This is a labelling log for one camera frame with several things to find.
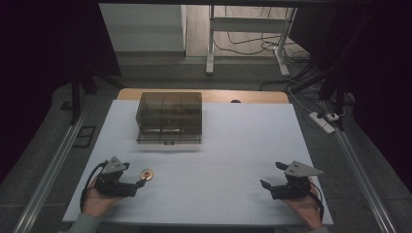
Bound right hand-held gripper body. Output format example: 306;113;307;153
271;160;325;201

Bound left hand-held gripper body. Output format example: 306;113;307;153
94;155;138;198

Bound round gold badge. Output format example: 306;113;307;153
139;168;155;182

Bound smoked transparent drawer box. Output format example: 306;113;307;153
135;91;204;146

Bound person's right hand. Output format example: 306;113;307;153
281;177;325;231

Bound person's left hand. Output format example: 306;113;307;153
81;178;126;218

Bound white table mat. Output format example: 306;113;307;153
62;99;335;226

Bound white power strip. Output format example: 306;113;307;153
308;111;340;135

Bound black stand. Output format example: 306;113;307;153
59;64;124;126
285;13;373;132

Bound wooden table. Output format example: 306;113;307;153
116;87;291;105

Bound white cabinet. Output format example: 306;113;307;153
98;3;189;53

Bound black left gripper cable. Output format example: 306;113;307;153
79;160;109;212

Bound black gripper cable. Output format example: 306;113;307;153
79;160;109;212
309;181;326;221

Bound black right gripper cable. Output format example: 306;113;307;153
309;181;326;221

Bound black floor frame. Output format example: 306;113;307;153
73;125;97;150

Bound metal floor rail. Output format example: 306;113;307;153
12;109;87;233
322;101;398;233

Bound black floor cables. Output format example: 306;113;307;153
212;30;312;64

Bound white metal desk frame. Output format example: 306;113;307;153
205;4;298;78

